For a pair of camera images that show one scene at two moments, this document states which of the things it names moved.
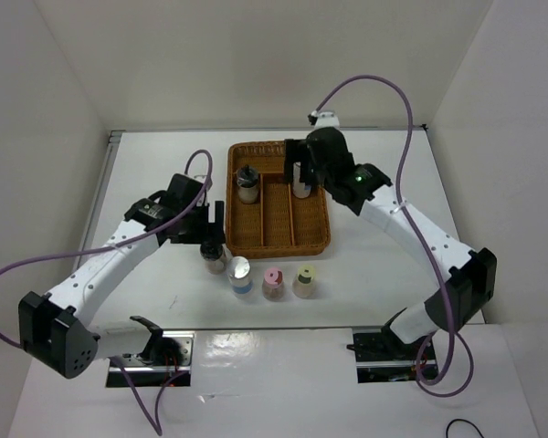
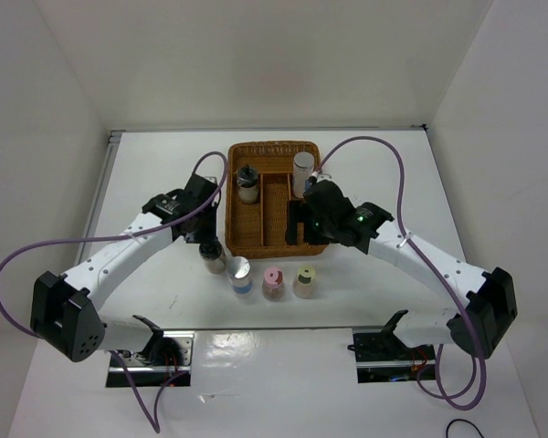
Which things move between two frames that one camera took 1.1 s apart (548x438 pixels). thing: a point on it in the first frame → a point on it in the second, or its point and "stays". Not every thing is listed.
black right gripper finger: x=309 y=174 → x=312 y=234
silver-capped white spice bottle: x=300 y=189 stays
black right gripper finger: x=292 y=148 → x=297 y=214
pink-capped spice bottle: x=273 y=284 stays
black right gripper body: x=322 y=178 → x=325 y=224
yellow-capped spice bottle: x=303 y=283 stays
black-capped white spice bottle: x=247 y=184 stays
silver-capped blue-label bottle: x=239 y=275 stays
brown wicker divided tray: x=278 y=224 stays
